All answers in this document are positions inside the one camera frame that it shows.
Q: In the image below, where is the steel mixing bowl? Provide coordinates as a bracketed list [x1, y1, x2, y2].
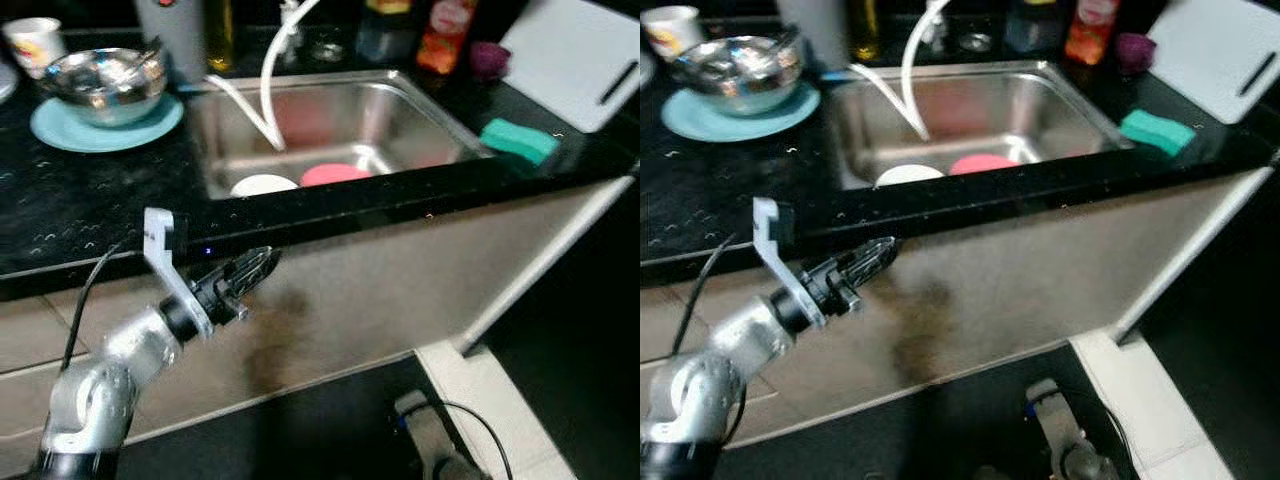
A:
[40, 40, 168, 128]
[672, 28, 806, 118]

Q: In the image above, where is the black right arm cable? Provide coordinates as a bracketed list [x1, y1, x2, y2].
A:
[1040, 385, 1136, 480]
[405, 395, 516, 480]

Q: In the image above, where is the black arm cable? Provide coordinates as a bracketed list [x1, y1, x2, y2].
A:
[405, 395, 516, 480]
[1040, 385, 1136, 480]
[60, 240, 136, 371]
[672, 235, 741, 356]

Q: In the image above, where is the grey cylinder with red label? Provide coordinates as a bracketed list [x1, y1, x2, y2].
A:
[135, 0, 208, 83]
[775, 0, 849, 71]

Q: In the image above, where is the stainless steel sink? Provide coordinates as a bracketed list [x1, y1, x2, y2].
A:
[825, 60, 1136, 191]
[187, 70, 496, 201]

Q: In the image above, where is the dark bottle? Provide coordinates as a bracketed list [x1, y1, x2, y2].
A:
[355, 0, 416, 63]
[1003, 0, 1061, 53]

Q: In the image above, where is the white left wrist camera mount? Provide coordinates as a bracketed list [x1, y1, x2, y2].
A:
[143, 207, 216, 341]
[752, 197, 829, 331]

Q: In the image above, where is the white hose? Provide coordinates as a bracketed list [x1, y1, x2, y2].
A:
[205, 0, 321, 153]
[850, 0, 951, 143]

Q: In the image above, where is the yellow oil bottle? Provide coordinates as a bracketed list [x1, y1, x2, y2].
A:
[205, 0, 236, 73]
[848, 0, 881, 63]

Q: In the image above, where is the white cutting board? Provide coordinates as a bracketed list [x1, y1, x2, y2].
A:
[1145, 0, 1280, 126]
[498, 0, 641, 134]

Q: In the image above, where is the white cartoon cat mug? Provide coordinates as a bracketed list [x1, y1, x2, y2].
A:
[642, 5, 704, 61]
[3, 17, 66, 79]

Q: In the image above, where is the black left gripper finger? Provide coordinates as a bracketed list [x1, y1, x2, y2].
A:
[838, 237, 900, 277]
[228, 247, 280, 287]
[848, 242, 904, 292]
[238, 254, 284, 300]

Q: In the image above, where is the beige cabinet front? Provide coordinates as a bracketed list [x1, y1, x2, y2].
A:
[0, 175, 636, 471]
[640, 165, 1273, 451]

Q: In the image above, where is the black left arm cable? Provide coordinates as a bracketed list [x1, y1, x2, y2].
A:
[60, 240, 136, 371]
[672, 235, 741, 356]

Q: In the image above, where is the small purple cup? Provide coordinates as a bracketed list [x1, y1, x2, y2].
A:
[470, 40, 511, 81]
[1115, 32, 1156, 73]

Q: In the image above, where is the green sponge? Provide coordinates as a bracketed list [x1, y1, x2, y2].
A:
[1118, 108, 1198, 158]
[480, 118, 561, 166]

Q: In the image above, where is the white faucet fitting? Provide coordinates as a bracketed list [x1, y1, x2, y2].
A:
[278, 0, 306, 56]
[922, 0, 951, 46]

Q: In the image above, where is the teal plate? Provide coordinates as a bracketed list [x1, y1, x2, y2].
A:
[30, 93, 186, 153]
[660, 80, 823, 143]

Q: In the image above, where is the pink plate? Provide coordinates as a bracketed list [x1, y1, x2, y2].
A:
[948, 153, 1021, 177]
[300, 162, 373, 188]

